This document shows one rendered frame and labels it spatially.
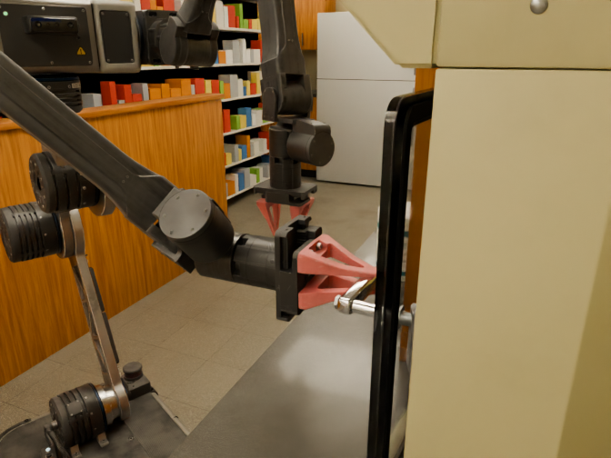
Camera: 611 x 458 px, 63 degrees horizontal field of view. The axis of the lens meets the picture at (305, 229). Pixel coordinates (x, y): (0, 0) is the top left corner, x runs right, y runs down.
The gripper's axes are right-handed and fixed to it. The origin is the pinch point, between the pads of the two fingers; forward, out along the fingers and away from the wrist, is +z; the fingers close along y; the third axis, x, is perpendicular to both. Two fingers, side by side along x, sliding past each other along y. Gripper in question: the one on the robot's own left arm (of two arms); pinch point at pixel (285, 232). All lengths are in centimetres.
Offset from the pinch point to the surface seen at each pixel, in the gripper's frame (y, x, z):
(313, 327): 8.0, -5.3, 15.8
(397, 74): -89, 442, -6
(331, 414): 19.5, -25.9, 15.5
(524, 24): 38, -46, -34
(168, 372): -99, 76, 111
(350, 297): 26.4, -40.5, -11.4
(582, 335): 44, -46, -15
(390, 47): 30, -46, -33
